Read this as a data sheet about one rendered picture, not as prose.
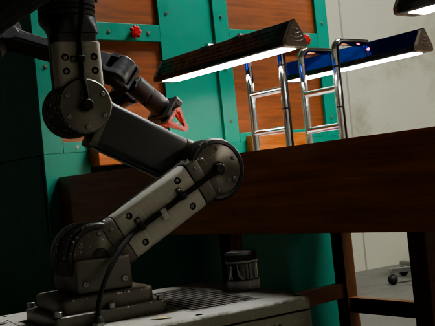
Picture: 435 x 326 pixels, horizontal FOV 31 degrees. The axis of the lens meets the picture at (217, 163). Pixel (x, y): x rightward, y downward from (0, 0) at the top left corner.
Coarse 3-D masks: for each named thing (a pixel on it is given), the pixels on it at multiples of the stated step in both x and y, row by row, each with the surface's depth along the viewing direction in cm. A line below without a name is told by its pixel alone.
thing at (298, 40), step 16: (256, 32) 218; (272, 32) 212; (288, 32) 206; (208, 48) 235; (224, 48) 228; (240, 48) 221; (256, 48) 214; (272, 48) 210; (288, 48) 210; (160, 64) 254; (176, 64) 246; (192, 64) 237; (208, 64) 231; (160, 80) 251
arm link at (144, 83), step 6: (138, 78) 210; (132, 84) 210; (138, 84) 209; (144, 84) 210; (150, 84) 212; (132, 90) 209; (138, 90) 209; (144, 90) 210; (150, 90) 211; (126, 96) 213; (132, 96) 214; (138, 96) 210; (144, 96) 210
